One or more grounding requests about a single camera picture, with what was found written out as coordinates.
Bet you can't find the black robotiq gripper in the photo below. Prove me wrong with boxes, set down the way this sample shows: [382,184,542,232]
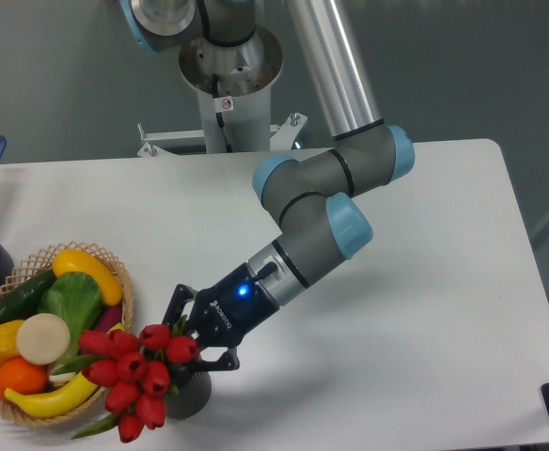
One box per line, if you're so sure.
[162,262,279,372]

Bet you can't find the red tulip bouquet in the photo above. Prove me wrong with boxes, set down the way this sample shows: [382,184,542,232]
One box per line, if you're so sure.
[73,317,200,443]

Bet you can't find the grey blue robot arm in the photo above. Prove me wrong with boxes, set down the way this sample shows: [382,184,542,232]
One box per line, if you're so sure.
[120,1,415,373]

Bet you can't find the dark grey ribbed vase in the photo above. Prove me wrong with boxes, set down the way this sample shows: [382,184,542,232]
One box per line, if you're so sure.
[165,356,212,420]

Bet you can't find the purple sweet potato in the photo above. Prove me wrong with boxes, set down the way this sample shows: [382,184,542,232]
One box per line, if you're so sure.
[93,304,122,333]

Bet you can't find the green bok choy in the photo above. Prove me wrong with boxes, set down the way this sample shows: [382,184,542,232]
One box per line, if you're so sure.
[37,272,102,379]

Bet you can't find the yellow banana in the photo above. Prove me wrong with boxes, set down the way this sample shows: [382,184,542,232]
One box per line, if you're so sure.
[1,373,100,419]

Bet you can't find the beige round disc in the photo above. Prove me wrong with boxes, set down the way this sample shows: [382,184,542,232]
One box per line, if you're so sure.
[16,313,71,365]

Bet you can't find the dark green cucumber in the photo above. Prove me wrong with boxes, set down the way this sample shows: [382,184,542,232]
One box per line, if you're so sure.
[0,270,56,324]

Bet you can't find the orange fruit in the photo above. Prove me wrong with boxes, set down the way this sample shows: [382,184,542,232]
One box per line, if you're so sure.
[0,357,48,399]

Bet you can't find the yellow bell pepper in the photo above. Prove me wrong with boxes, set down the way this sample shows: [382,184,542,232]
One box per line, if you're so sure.
[0,319,24,366]

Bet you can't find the woven wicker basket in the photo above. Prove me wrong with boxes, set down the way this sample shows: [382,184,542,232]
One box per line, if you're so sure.
[0,241,133,428]

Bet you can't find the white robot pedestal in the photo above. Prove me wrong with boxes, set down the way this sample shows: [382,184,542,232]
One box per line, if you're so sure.
[137,24,307,157]

